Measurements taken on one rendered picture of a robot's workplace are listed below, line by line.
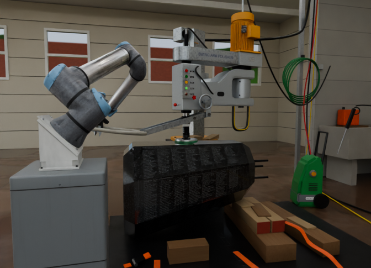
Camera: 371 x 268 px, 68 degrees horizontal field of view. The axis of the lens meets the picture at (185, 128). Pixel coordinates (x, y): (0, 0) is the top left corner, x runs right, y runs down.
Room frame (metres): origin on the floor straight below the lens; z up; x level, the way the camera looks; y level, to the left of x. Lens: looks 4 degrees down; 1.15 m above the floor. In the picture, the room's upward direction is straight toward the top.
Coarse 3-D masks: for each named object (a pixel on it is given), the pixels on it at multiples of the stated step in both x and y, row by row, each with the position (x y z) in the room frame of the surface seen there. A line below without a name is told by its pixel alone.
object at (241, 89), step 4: (236, 80) 2.87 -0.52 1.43; (240, 80) 2.85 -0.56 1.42; (244, 80) 2.84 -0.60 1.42; (248, 80) 2.86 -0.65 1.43; (232, 84) 2.92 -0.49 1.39; (236, 84) 2.87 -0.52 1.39; (240, 84) 2.85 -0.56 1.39; (244, 84) 2.84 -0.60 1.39; (248, 84) 2.86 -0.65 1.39; (232, 88) 2.92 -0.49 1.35; (236, 88) 2.87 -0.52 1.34; (240, 88) 2.85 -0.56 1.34; (244, 88) 2.84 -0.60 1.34; (248, 88) 2.86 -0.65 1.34; (232, 92) 2.92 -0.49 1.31; (236, 92) 2.86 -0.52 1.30; (240, 92) 2.85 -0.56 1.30; (244, 92) 2.84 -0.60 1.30; (248, 92) 2.87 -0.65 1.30; (232, 96) 2.92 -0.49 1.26; (236, 96) 2.86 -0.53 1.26; (240, 96) 2.84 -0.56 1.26; (244, 96) 2.84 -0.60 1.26; (248, 96) 2.87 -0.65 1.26
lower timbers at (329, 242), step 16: (224, 208) 2.93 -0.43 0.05; (272, 208) 2.74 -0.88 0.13; (240, 224) 2.45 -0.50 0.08; (256, 240) 2.11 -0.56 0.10; (272, 240) 2.02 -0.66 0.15; (288, 240) 2.02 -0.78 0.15; (304, 240) 2.21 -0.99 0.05; (320, 240) 2.06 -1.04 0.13; (336, 240) 2.06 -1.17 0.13; (272, 256) 1.95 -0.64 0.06; (288, 256) 1.97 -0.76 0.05
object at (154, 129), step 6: (192, 114) 2.71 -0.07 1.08; (198, 114) 2.62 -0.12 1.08; (204, 114) 2.65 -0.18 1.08; (210, 114) 2.64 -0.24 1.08; (174, 120) 2.62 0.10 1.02; (180, 120) 2.52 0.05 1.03; (186, 120) 2.55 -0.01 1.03; (192, 120) 2.58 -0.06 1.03; (150, 126) 2.50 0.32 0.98; (156, 126) 2.53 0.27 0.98; (162, 126) 2.44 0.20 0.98; (168, 126) 2.47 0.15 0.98; (174, 126) 2.50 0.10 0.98; (150, 132) 2.38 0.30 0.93; (156, 132) 2.41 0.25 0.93
